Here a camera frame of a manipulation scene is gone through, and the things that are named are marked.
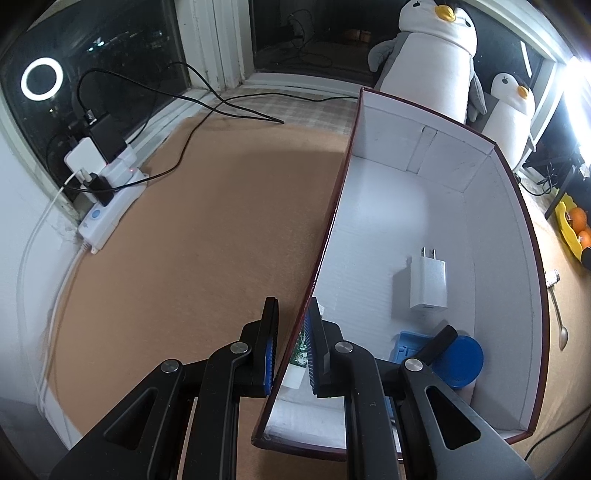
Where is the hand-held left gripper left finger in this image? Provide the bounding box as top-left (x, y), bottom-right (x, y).
top-left (48, 298), bottom-right (281, 480)

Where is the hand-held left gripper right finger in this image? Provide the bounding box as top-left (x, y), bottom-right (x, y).
top-left (305, 296), bottom-right (536, 480)

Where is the green and white tube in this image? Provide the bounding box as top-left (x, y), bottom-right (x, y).
top-left (283, 330), bottom-right (311, 388)

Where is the blue plastic case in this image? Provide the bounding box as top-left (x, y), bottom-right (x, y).
top-left (389, 331), bottom-right (439, 370)

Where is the black cylinder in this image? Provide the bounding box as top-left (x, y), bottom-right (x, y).
top-left (416, 324), bottom-right (459, 370)

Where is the blue round lid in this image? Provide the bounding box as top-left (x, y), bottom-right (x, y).
top-left (431, 335), bottom-right (485, 391)

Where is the white cardboard box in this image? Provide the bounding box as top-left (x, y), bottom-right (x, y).
top-left (252, 87), bottom-right (551, 462)

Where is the white power strip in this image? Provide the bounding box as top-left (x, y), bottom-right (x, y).
top-left (78, 159), bottom-right (149, 254)

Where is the black plug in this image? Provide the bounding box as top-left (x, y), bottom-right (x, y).
top-left (85, 173), bottom-right (116, 206)

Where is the metal spoon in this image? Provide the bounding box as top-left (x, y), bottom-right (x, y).
top-left (549, 286), bottom-right (568, 350)

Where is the white power adapter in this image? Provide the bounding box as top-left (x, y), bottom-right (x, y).
top-left (65, 138), bottom-right (109, 171)

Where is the black power adapter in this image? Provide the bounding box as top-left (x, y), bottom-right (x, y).
top-left (88, 113), bottom-right (127, 162)

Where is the yellow bowl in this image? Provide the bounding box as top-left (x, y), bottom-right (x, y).
top-left (554, 194), bottom-right (591, 266)

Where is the black light stand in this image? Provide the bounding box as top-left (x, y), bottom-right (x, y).
top-left (522, 138), bottom-right (591, 220)

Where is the small penguin plush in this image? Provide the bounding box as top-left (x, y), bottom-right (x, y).
top-left (482, 73), bottom-right (537, 169)

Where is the large penguin plush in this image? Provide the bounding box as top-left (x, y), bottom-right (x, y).
top-left (368, 0), bottom-right (488, 125)

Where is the white wall charger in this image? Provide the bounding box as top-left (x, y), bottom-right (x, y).
top-left (392, 247), bottom-right (448, 320)

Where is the black cable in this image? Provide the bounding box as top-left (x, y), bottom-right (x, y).
top-left (106, 95), bottom-right (361, 190)
top-left (76, 62), bottom-right (284, 125)
top-left (524, 406), bottom-right (591, 462)

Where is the white cable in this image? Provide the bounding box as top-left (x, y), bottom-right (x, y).
top-left (18, 171), bottom-right (93, 411)

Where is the ring light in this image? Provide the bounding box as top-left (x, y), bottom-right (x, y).
top-left (558, 48), bottom-right (591, 155)

